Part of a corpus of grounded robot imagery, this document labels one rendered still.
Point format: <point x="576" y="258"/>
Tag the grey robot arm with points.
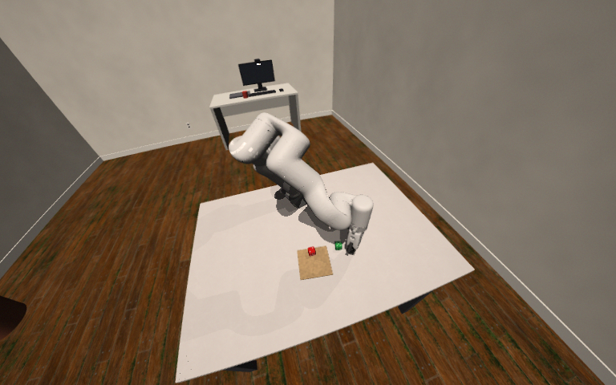
<point x="285" y="167"/>

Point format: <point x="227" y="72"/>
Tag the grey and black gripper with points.
<point x="354" y="240"/>

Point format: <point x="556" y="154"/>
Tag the tan mat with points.
<point x="314" y="266"/>

